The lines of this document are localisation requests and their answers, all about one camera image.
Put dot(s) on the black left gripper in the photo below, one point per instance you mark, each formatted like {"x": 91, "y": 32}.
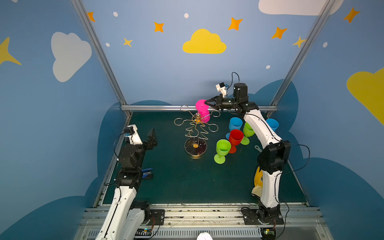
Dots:
{"x": 145, "y": 144}

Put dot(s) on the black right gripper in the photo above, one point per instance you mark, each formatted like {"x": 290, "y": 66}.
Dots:
{"x": 220, "y": 102}

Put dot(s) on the magenta wine glass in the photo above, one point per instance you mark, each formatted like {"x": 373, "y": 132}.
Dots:
{"x": 203, "y": 111}

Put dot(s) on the blue wine glass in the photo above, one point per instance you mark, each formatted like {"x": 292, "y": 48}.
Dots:
{"x": 273, "y": 124}
{"x": 235, "y": 123}

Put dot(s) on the red wine glass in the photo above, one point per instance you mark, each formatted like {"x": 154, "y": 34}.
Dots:
{"x": 235, "y": 138}

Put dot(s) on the green wine glass back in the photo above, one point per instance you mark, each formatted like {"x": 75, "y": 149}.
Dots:
{"x": 223, "y": 147}

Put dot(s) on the green wine glass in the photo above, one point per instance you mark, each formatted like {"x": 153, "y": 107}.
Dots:
{"x": 248, "y": 132}
{"x": 223, "y": 147}

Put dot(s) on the green wine glass front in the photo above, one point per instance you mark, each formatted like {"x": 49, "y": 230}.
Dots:
{"x": 248, "y": 132}

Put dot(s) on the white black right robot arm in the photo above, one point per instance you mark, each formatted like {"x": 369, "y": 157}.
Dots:
{"x": 271, "y": 160}

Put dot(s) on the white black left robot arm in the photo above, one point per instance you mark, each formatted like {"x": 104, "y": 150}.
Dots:
{"x": 125, "y": 215}

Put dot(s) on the white bottle brush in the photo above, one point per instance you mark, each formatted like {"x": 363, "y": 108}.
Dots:
{"x": 258, "y": 148}

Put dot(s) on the yellow work glove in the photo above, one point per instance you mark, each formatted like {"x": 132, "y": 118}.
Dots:
{"x": 258, "y": 183}

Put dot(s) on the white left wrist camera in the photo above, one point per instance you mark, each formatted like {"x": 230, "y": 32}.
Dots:
{"x": 132, "y": 136}

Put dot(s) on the gold wire wine glass rack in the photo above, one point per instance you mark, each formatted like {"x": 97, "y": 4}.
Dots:
{"x": 197, "y": 130}

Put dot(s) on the aluminium right frame post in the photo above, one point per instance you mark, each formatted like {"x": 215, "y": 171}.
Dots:
{"x": 304, "y": 50}

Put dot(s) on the aluminium frame post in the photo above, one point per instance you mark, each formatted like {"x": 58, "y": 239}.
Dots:
{"x": 88, "y": 26}
{"x": 304, "y": 50}

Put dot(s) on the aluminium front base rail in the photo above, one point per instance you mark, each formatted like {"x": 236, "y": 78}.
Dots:
{"x": 231, "y": 221}

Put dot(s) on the aluminium left frame post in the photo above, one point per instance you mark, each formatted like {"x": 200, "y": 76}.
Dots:
{"x": 88, "y": 26}

